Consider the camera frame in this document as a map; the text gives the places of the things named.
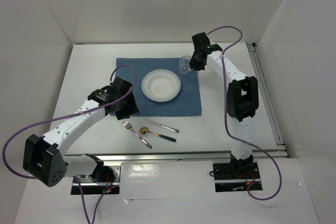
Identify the aluminium rail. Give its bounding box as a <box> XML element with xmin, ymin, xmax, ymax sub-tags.
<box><xmin>246</xmin><ymin>43</ymin><xmax>289</xmax><ymax>157</ymax></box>
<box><xmin>89</xmin><ymin>150</ymin><xmax>289</xmax><ymax>164</ymax></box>

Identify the aluminium front rail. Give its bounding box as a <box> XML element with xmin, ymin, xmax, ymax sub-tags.
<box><xmin>89</xmin><ymin>150</ymin><xmax>289</xmax><ymax>164</ymax></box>

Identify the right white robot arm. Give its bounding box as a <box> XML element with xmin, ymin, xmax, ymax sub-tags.
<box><xmin>190</xmin><ymin>46</ymin><xmax>259</xmax><ymax>178</ymax></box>

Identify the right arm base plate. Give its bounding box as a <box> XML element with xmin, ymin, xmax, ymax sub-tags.
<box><xmin>209</xmin><ymin>162</ymin><xmax>263</xmax><ymax>193</ymax></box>

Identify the clear drinking glass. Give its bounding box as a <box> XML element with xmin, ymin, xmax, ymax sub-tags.
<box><xmin>178</xmin><ymin>56</ymin><xmax>193</xmax><ymax>75</ymax></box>

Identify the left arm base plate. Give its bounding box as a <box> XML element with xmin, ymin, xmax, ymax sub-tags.
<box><xmin>76</xmin><ymin>162</ymin><xmax>121</xmax><ymax>195</ymax></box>

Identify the aluminium right side rail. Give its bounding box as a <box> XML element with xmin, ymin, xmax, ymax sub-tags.
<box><xmin>246</xmin><ymin>43</ymin><xmax>289</xmax><ymax>157</ymax></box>

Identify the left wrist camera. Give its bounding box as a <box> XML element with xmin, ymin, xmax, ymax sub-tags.
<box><xmin>108</xmin><ymin>77</ymin><xmax>132</xmax><ymax>98</ymax></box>

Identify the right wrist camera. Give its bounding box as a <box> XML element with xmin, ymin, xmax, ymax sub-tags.
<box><xmin>192</xmin><ymin>32</ymin><xmax>211</xmax><ymax>49</ymax></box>

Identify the blue cloth napkin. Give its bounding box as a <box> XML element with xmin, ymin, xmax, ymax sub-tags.
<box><xmin>116</xmin><ymin>58</ymin><xmax>202</xmax><ymax>117</ymax></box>

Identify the silver fork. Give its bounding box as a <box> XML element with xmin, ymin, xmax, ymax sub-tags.
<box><xmin>122</xmin><ymin>121</ymin><xmax>152</xmax><ymax>149</ymax></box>

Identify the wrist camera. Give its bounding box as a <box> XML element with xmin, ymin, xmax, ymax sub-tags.
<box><xmin>192</xmin><ymin>32</ymin><xmax>211</xmax><ymax>49</ymax></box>
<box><xmin>108</xmin><ymin>77</ymin><xmax>132</xmax><ymax>98</ymax></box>

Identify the silver table knife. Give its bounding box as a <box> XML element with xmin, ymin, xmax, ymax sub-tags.
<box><xmin>144</xmin><ymin>118</ymin><xmax>180</xmax><ymax>133</ymax></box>

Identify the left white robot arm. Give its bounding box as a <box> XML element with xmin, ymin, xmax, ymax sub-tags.
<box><xmin>23</xmin><ymin>82</ymin><xmax>139</xmax><ymax>187</ymax></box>

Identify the gold spoon green handle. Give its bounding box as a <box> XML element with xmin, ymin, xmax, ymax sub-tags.
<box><xmin>140</xmin><ymin>127</ymin><xmax>177</xmax><ymax>142</ymax></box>

